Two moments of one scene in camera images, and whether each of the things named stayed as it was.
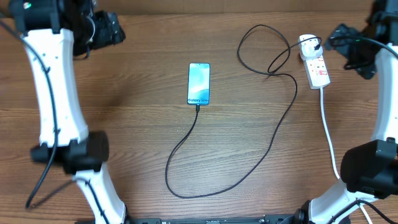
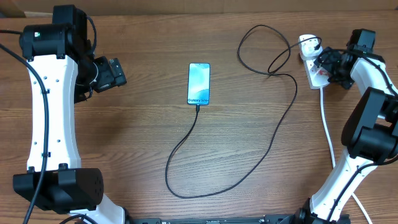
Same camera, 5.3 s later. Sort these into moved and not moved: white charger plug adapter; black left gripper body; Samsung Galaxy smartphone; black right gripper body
Moved: black right gripper body; black left gripper body
Not moved: white charger plug adapter; Samsung Galaxy smartphone
